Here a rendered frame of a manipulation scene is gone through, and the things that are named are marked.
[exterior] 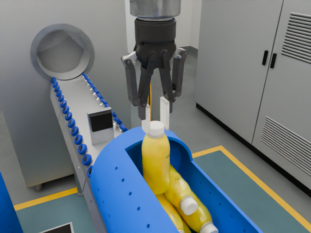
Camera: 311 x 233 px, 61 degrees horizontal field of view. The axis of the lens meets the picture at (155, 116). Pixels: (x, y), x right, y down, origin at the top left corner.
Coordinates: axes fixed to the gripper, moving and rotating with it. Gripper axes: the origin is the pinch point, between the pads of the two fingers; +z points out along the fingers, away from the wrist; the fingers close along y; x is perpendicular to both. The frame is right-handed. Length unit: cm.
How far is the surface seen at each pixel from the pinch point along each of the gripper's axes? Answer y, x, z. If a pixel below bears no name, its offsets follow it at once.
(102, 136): 1, -51, 35
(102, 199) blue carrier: 13.8, 0.6, 17.8
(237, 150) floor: -146, -110, 131
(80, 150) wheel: 11, -44, 35
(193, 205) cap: -5.7, 8.9, 21.4
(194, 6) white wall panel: -293, -423, 38
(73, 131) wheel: 11, -59, 35
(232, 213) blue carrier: -13.3, 14.0, 22.7
